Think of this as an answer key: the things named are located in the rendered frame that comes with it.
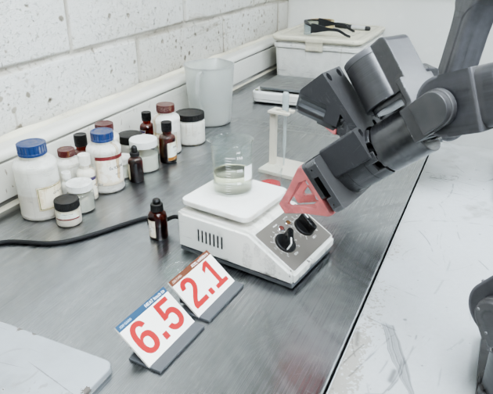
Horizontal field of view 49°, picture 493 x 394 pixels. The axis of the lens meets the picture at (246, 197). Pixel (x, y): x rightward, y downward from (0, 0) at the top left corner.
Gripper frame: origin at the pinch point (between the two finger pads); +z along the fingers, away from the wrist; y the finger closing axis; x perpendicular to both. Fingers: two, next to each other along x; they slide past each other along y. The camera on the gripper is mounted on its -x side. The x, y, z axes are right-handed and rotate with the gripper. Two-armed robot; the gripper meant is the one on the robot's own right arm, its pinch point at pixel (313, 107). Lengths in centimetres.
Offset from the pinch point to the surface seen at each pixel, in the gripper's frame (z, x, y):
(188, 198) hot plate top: 2.5, 5.1, 36.0
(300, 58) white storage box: 39, 7, -71
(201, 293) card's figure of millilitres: -7.1, 12.2, 46.0
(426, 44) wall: 9, 6, -112
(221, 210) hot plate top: -3.9, 5.1, 36.4
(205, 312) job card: -9, 13, 48
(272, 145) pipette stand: 8.4, 8.9, 0.7
